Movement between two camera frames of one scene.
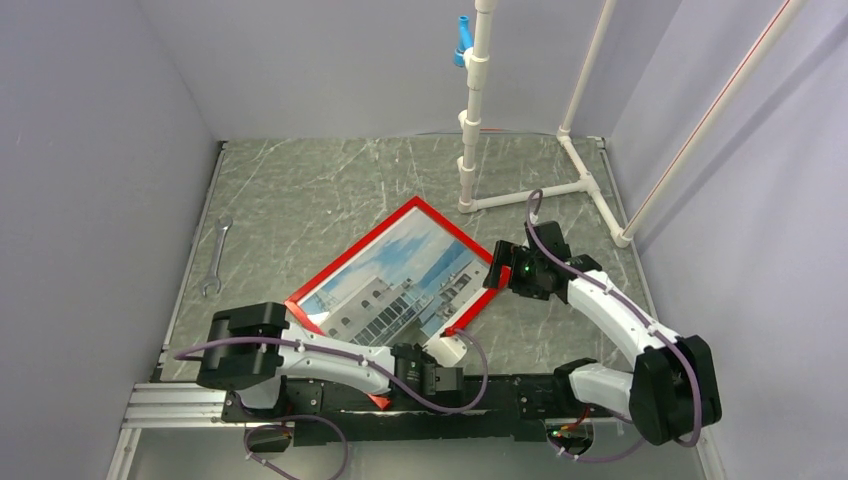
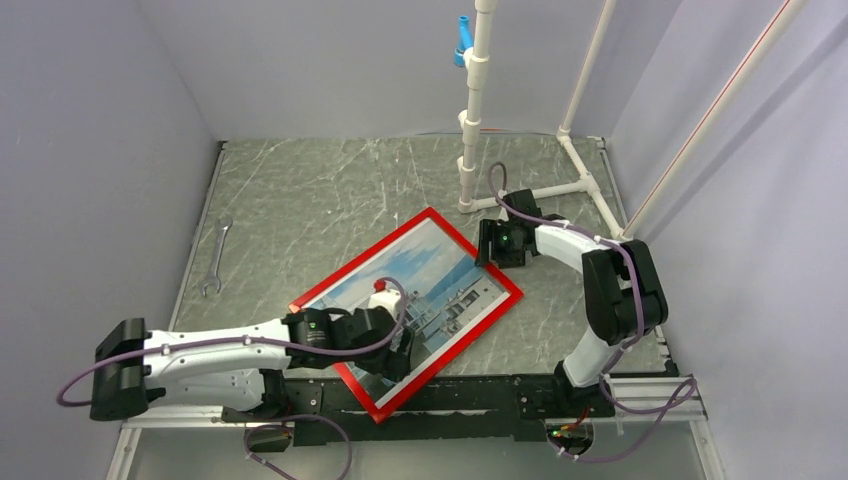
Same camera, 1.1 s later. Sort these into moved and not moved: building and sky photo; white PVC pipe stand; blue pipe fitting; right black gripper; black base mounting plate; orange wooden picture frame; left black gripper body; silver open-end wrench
Moved: orange wooden picture frame; right black gripper; building and sky photo; left black gripper body
Not moved: white PVC pipe stand; black base mounting plate; blue pipe fitting; silver open-end wrench
